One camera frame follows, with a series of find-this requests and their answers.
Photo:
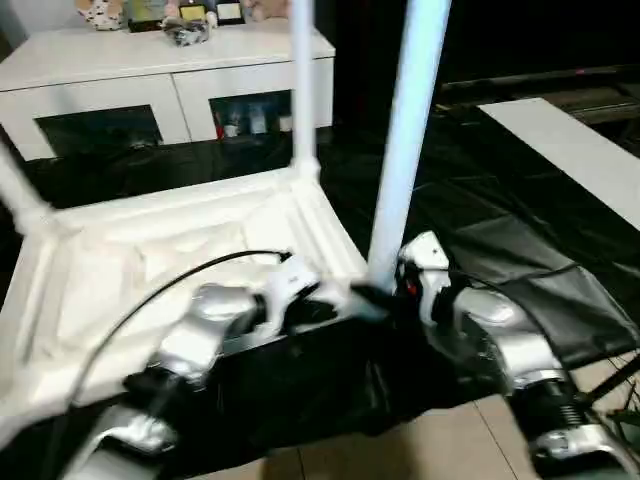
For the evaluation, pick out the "white plastic table leg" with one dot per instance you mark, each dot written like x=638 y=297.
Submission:
x=22 y=195
x=405 y=125
x=303 y=85

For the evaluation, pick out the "dark frame with yellow cards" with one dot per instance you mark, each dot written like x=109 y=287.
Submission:
x=145 y=15

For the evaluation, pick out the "black tripod base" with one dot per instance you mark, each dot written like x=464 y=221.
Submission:
x=630 y=420

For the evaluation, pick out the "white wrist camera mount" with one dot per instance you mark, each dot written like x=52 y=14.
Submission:
x=425 y=250
x=292 y=280

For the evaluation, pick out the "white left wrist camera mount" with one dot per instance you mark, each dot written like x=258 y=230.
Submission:
x=292 y=280

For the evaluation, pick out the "black low cabinet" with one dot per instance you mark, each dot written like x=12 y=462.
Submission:
x=525 y=40

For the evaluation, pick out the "black plastic mat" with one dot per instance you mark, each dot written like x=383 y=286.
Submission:
x=500 y=200

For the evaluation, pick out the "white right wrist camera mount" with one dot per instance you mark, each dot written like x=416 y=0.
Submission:
x=425 y=250

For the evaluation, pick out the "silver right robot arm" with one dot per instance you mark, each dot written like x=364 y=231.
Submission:
x=510 y=340

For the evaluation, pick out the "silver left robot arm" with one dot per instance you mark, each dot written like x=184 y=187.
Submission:
x=200 y=330

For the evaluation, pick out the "bag of black items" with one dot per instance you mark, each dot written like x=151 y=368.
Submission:
x=187 y=34

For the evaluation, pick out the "beige plush toy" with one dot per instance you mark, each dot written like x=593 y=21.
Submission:
x=267 y=7

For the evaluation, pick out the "black tripod leg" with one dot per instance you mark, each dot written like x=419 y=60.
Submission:
x=612 y=382

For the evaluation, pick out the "white flat board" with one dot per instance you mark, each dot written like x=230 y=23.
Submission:
x=565 y=145

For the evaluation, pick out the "white sideboard cabinet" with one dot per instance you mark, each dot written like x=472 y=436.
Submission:
x=125 y=55

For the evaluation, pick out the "dark grey curtain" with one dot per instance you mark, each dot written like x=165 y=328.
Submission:
x=7 y=20

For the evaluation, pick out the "red and white container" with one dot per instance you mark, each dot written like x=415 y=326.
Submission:
x=231 y=130

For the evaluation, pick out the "white plastic table top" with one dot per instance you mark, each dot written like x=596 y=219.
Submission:
x=150 y=225

